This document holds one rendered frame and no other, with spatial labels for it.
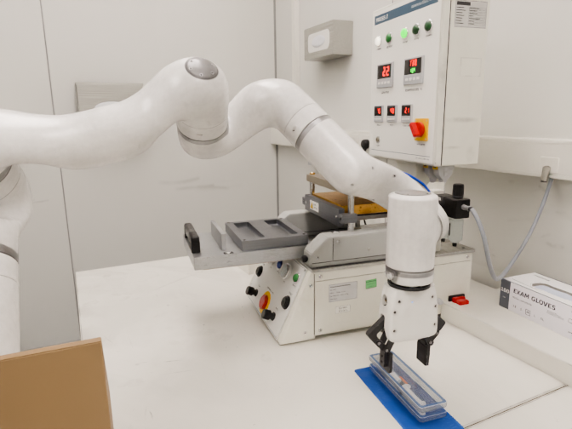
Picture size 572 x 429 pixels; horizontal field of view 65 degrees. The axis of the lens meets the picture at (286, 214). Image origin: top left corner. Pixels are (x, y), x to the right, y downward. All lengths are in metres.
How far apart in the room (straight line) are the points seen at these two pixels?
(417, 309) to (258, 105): 0.48
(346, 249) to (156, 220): 1.70
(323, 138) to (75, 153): 0.43
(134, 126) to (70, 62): 1.73
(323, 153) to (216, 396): 0.51
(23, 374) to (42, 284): 2.11
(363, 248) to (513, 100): 0.65
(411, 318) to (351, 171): 0.28
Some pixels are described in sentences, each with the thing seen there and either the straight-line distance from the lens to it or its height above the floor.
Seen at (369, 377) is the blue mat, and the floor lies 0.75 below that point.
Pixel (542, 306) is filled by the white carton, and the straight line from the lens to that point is 1.21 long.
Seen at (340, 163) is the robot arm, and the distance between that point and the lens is 0.82.
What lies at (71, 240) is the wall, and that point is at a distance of 2.61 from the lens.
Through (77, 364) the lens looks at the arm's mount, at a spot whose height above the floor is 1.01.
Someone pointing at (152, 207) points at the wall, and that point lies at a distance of 2.61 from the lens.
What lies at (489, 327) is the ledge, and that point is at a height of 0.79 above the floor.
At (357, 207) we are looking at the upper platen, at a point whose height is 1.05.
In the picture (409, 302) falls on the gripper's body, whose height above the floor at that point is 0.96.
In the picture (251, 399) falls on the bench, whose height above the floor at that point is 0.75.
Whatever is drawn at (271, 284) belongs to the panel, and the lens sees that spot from 1.23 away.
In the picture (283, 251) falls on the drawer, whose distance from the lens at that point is 1.08.
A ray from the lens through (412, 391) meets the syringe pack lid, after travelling 0.89.
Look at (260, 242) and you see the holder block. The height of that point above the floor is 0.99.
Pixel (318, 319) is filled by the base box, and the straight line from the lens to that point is 1.10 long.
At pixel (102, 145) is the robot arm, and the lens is 0.83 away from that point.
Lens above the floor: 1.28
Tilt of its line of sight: 12 degrees down
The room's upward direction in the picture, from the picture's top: 1 degrees counter-clockwise
